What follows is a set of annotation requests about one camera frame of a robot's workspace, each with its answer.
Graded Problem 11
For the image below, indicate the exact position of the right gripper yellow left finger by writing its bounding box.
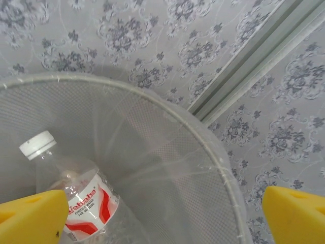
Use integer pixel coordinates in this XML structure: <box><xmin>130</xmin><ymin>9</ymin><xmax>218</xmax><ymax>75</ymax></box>
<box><xmin>0</xmin><ymin>189</ymin><xmax>70</xmax><ymax>244</ymax></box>

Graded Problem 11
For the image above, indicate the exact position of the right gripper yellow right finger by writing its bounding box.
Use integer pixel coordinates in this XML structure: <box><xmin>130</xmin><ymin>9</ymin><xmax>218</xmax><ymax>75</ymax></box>
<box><xmin>262</xmin><ymin>185</ymin><xmax>325</xmax><ymax>244</ymax></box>

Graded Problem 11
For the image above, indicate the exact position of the white cap bottle red-white label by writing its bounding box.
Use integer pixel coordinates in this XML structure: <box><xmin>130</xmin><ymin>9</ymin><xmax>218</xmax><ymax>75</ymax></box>
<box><xmin>19</xmin><ymin>130</ymin><xmax>143</xmax><ymax>244</ymax></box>

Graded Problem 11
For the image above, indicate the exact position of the grey metal mesh bin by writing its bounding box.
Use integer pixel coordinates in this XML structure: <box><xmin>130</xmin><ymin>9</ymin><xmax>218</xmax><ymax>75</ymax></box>
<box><xmin>0</xmin><ymin>72</ymin><xmax>248</xmax><ymax>244</ymax></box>

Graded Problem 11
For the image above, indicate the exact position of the aluminium frame post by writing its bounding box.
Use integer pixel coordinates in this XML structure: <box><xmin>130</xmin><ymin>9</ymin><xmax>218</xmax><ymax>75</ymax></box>
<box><xmin>187</xmin><ymin>0</ymin><xmax>325</xmax><ymax>128</ymax></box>

